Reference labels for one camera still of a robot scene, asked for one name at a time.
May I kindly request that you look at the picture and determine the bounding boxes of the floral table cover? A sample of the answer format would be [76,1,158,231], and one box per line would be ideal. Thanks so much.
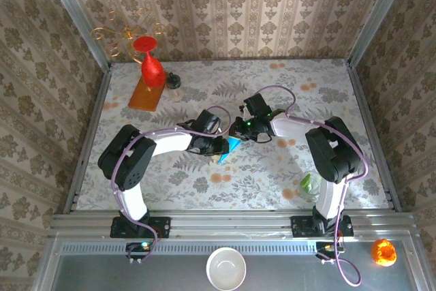
[74,58,391,211]

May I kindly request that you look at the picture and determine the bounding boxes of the small bottle black cap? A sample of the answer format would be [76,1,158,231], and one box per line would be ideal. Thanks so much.
[166,72,185,102]

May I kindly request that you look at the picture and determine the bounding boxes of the orange wooden board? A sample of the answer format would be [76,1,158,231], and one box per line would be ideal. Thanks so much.
[127,71,168,112]

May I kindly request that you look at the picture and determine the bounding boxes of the clear glass green leaf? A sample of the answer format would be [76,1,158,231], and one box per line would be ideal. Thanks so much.
[298,171,323,202]

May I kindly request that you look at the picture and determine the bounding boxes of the red wine glass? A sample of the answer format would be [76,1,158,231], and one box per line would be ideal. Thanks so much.
[132,35,163,88]

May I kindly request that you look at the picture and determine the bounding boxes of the white bowl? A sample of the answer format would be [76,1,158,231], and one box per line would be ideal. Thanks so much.
[205,247,247,291]

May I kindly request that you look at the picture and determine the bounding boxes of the orange ball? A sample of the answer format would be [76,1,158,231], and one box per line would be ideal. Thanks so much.
[371,238,399,267]

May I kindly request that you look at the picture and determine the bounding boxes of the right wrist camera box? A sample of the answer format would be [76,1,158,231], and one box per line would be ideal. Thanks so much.
[242,92,270,120]

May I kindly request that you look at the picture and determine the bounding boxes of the aluminium mounting rail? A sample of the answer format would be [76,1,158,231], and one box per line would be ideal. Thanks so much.
[49,211,418,239]

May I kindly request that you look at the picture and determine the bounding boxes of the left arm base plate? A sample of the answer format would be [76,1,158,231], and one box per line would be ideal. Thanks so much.
[109,216,172,239]

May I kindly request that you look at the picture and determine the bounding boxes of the slotted cable duct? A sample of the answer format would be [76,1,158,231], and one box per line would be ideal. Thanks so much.
[57,241,416,256]

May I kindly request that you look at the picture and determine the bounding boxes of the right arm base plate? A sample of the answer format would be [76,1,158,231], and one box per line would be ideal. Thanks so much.
[290,215,354,239]

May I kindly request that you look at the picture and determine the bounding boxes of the aluminium side rail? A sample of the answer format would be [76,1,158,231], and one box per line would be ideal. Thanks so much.
[63,65,113,214]
[347,62,403,213]

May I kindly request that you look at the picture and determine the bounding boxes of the gold wire stand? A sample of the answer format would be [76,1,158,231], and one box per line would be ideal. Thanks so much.
[90,7,167,65]

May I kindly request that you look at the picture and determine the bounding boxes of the aluminium corner post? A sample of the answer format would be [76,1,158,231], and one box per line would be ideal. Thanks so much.
[347,0,415,69]
[38,0,113,71]

